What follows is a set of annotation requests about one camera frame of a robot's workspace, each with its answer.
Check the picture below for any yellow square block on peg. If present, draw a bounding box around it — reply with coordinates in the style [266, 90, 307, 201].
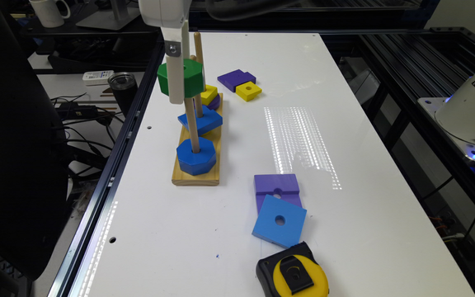
[200, 85, 218, 106]

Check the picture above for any front wooden peg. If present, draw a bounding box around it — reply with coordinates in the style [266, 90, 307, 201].
[184, 98, 200, 153]

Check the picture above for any green octagonal block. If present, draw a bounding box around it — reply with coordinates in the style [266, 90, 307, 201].
[158, 59, 205, 98]

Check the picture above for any purple round block on peg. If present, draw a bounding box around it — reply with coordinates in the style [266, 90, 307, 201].
[201, 93, 221, 111]

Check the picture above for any light blue square block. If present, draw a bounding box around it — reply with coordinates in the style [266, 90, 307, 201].
[252, 195, 307, 248]

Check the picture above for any rear wooden peg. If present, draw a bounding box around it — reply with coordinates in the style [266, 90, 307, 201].
[193, 31, 207, 93]

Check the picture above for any purple block at rear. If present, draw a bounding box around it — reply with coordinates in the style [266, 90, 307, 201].
[217, 69, 256, 92]

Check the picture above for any blue octagonal block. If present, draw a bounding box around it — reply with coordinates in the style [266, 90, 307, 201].
[176, 138, 217, 176]

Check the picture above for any black office chair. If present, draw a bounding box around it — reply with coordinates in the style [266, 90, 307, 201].
[0, 10, 69, 281]

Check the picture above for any white remote label device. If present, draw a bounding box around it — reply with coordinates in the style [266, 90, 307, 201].
[82, 70, 115, 86]

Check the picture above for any blue square block on peg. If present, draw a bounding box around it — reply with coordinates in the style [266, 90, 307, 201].
[194, 106, 223, 134]

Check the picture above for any wooden peg base board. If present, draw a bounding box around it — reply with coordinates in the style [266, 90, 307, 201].
[172, 106, 223, 186]

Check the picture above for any yellow black tape measure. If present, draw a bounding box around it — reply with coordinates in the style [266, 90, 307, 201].
[256, 242, 330, 297]

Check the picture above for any white mug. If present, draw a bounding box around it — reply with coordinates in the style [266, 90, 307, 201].
[29, 0, 71, 28]

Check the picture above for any yellow square block loose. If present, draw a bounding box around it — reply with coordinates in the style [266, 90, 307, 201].
[235, 82, 262, 101]

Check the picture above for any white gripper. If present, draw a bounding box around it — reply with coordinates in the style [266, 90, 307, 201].
[139, 0, 191, 104]

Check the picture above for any grey monitor stand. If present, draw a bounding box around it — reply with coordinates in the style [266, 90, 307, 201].
[76, 0, 140, 31]

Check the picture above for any black tumbler cup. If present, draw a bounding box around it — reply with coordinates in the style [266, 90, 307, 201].
[108, 72, 138, 116]

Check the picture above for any purple square block front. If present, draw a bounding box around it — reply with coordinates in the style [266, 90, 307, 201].
[254, 173, 302, 213]

